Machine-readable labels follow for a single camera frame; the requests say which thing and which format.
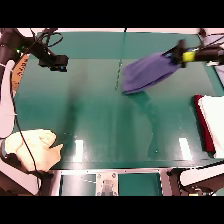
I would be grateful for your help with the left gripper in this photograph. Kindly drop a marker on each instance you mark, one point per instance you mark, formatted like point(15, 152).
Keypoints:
point(56, 62)

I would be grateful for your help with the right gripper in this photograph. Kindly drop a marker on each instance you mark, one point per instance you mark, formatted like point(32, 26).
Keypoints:
point(181, 53)

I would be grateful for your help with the purple garment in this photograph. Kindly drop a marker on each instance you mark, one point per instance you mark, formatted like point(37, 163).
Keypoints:
point(146, 71)

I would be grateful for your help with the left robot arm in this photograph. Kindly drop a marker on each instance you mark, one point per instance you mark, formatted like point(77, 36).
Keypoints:
point(6, 100)

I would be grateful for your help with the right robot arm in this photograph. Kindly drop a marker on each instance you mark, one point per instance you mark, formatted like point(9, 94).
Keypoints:
point(208, 53)

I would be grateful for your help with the red garment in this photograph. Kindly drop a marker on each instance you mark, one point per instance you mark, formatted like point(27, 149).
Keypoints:
point(204, 123)

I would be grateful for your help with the cream garment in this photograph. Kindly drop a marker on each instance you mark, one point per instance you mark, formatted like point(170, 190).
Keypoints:
point(36, 146)

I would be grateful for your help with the silver frame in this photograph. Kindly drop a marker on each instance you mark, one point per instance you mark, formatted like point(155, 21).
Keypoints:
point(106, 185)

